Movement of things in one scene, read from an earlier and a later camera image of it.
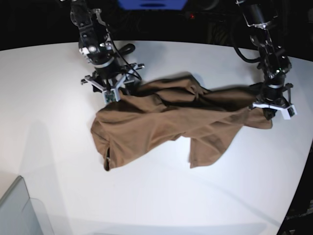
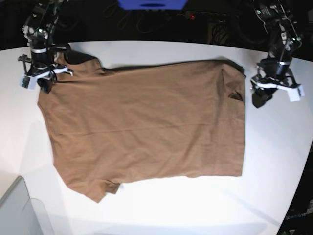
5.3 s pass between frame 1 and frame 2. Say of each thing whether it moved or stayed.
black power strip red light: stayed
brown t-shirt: moved
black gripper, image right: moved
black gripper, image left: moved
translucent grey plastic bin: stayed
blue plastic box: stayed
